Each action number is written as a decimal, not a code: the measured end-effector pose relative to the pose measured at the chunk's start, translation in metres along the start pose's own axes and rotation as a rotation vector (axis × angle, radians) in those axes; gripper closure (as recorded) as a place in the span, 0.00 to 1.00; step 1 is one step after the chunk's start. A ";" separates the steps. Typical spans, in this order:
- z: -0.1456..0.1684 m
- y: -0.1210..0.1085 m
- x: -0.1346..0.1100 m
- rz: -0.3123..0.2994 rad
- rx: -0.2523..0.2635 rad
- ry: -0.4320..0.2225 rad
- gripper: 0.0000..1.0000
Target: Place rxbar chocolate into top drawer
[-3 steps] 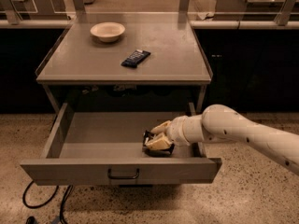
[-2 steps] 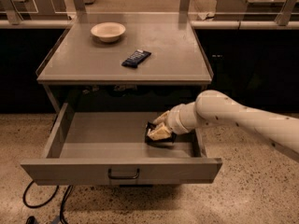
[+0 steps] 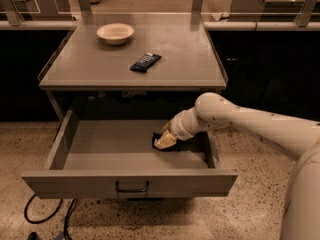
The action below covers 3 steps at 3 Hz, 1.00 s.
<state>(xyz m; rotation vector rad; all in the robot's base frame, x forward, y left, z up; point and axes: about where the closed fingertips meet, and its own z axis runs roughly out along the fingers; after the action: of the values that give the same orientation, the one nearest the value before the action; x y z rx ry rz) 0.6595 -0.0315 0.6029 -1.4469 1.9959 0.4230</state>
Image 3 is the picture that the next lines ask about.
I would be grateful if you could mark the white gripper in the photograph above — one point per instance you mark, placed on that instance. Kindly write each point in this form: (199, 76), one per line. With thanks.
(177, 128)

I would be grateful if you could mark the black rxbar chocolate bar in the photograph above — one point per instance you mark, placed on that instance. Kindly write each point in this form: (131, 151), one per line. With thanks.
(177, 147)

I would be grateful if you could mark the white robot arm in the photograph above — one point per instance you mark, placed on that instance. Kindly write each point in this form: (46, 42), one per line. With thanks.
(300, 138)

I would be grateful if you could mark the grey open top drawer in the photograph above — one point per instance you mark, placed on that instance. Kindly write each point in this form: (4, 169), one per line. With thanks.
(89, 156)

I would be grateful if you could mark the blue snack bar wrapper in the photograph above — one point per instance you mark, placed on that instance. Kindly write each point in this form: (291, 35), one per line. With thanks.
(145, 62)

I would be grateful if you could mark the grey cabinet table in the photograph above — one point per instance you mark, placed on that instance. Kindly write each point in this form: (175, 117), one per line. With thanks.
(188, 61)

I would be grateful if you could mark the white ceramic bowl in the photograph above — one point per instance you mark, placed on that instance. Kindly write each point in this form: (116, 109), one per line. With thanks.
(115, 33)

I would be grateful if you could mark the background grey counter right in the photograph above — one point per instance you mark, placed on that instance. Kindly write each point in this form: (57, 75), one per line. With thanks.
(264, 10)

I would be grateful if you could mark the background grey counter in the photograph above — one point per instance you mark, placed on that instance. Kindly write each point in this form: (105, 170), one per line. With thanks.
(36, 10)
(264, 10)

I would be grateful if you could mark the background grey counter left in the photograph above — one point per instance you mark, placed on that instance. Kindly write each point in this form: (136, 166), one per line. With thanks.
(36, 10)

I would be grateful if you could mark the black drawer handle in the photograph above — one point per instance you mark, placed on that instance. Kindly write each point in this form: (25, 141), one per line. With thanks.
(131, 187)

